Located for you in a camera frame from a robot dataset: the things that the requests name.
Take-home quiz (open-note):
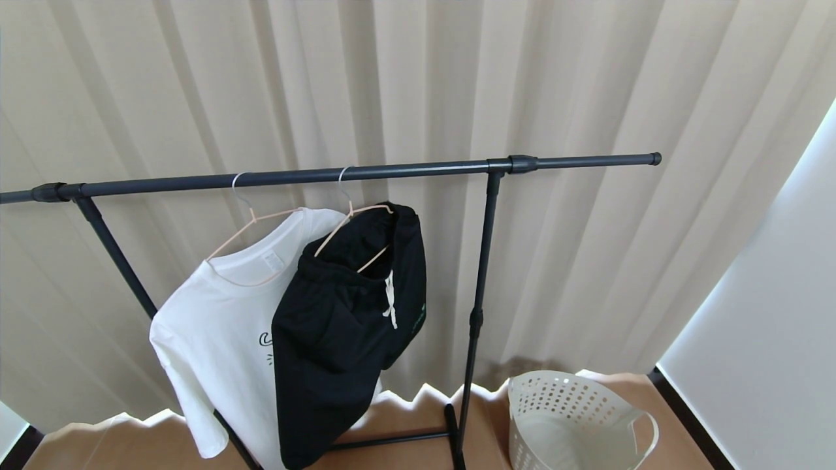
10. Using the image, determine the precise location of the white laundry basket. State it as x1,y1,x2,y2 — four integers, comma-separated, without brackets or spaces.
508,370,660,470

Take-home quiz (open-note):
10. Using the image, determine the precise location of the beige curtain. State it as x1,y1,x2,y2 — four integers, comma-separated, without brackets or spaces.
0,0,836,435

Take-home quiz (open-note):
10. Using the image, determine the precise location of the black garment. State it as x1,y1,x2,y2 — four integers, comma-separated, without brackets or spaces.
271,202,428,470

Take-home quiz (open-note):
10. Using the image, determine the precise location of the pink clothes hanger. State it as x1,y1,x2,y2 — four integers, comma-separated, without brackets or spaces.
313,166,396,275
206,172,305,288

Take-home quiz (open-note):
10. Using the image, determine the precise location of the white garment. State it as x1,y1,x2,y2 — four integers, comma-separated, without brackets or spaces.
149,208,385,470

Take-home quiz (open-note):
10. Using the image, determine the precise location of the black clothes rack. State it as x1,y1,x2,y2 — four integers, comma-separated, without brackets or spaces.
0,152,663,470

